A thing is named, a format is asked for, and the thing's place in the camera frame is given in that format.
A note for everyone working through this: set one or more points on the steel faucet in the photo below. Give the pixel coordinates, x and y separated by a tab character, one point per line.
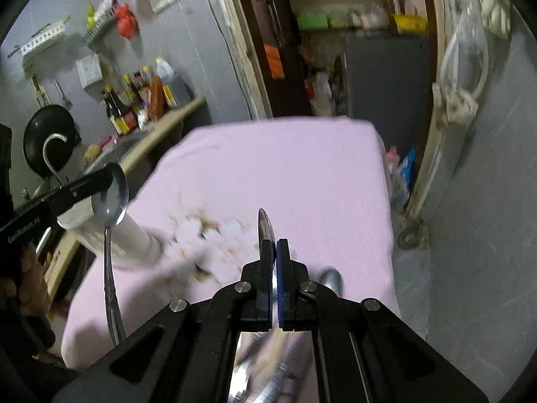
48	154

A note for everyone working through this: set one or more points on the yellow basin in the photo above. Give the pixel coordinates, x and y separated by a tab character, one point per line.
411	24

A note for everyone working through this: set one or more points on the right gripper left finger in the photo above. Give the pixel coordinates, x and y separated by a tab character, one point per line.
186	352

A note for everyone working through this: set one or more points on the clear oil bottle yellow cap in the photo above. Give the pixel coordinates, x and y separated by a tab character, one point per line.
174	88

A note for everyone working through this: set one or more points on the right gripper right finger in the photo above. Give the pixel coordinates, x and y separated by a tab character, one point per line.
363	352

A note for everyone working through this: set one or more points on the white wall box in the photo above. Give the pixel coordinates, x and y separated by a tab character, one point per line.
89	70

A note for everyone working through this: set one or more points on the red plastic bag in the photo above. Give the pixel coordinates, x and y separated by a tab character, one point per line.
126	22

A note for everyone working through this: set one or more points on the large steel spoon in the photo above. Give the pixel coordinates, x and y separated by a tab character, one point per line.
110	207

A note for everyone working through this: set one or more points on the beige kitchen counter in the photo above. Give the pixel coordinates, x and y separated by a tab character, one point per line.
156	132

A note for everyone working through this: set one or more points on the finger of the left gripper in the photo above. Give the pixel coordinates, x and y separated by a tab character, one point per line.
40	212

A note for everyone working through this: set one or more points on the dark grey cabinet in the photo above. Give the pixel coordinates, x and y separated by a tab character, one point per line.
388	78

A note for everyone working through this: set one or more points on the pink floral table cloth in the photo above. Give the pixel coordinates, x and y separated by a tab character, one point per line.
324	184

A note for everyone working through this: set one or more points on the grey wall rack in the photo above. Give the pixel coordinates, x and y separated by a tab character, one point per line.
100	28

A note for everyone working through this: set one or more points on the wooden door frame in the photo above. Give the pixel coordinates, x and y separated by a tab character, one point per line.
286	61

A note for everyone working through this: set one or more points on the dark soy sauce bottle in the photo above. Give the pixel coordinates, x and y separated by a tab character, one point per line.
122	117

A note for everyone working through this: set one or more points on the cream rubber gloves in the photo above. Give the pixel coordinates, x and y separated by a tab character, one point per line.
496	17

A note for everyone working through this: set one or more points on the white wall basket shelf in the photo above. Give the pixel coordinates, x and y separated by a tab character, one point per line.
45	37

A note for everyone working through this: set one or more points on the person's left hand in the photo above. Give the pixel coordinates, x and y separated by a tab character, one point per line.
26	291

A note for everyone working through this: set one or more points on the black wok pan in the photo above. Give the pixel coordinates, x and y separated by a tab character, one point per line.
53	132

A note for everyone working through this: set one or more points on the green box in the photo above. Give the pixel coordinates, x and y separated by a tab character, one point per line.
310	21

